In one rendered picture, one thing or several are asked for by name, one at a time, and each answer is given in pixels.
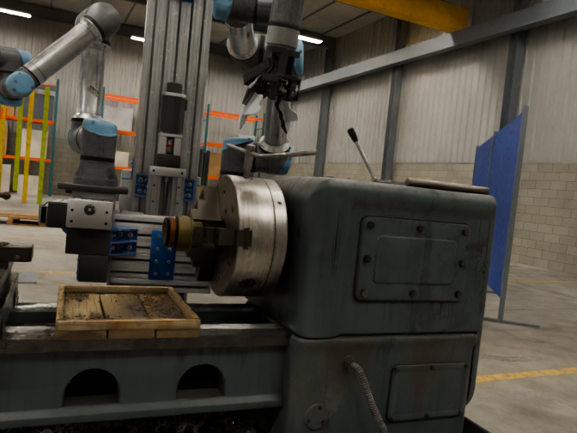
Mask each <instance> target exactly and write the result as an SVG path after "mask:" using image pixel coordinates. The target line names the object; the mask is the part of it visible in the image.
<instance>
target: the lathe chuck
mask: <svg viewBox="0 0 577 433"><path fill-rule="evenodd" d="M241 177H243V176H236V175H228V174H226V175H223V176H222V177H221V178H220V179H219V180H218V187H219V198H220V207H221V217H223V218H224V221H225V225H226V229H239V230H244V228H249V230H250V231H251V236H250V246H249V247H247V249H243V247H240V246H228V245H224V247H223V249H222V252H221V253H218V256H217V260H216V267H215V270H214V274H213V278H212V281H211V285H210V288H211V289H212V290H213V292H214V293H215V294H216V295H217V296H255V295H256V294H257V293H258V292H259V291H260V290H261V289H262V288H263V286H264V283H265V281H266V279H267V277H268V274H269V271H270V265H271V261H272V256H273V251H274V243H275V214H274V206H273V202H272V197H271V195H270V190H269V188H268V186H267V185H266V183H265V182H264V181H263V180H262V179H260V178H253V177H249V178H251V180H246V179H242V178H241ZM246 279H251V280H253V281H254V283H253V285H251V286H249V287H242V286H241V285H240V284H241V282H243V281H244V280H246Z"/></svg>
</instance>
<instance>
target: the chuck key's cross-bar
mask: <svg viewBox="0 0 577 433"><path fill-rule="evenodd" d="M226 146H227V148H230V149H233V150H236V151H239V152H241V153H244V154H245V153H246V149H243V148H241V147H238V146H235V145H232V144H230V143H227V145H226ZM317 154H318V151H317V150H305V151H295V152H284V153H274V154H263V155H261V154H258V153H255V152H251V153H250V155H251V156H253V157H256V158H258V159H271V158H283V157H296V156H316V155H317Z"/></svg>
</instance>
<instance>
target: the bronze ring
mask: <svg viewBox="0 0 577 433"><path fill-rule="evenodd" d="M194 226H197V227H203V224H202V222H194V221H193V217H192V215H188V216H176V217H175V218H174V217H171V216H169V217H165V218H164V221H163V224H162V233H161V240H162V245H163V246H164V247H173V248H174V249H185V250H186V251H187V252H189V251H190V250H191V247H192V246H200V245H201V244H202V242H194V241H193V237H194Z"/></svg>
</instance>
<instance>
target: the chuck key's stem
mask: <svg viewBox="0 0 577 433"><path fill-rule="evenodd" d="M254 151H255V145H252V144H248V145H247V146H246V155H245V160H244V166H243V168H244V169H245V170H244V175H243V178H244V179H248V178H249V173H250V170H251V169H252V162H253V156H251V155H250V153H251V152H254Z"/></svg>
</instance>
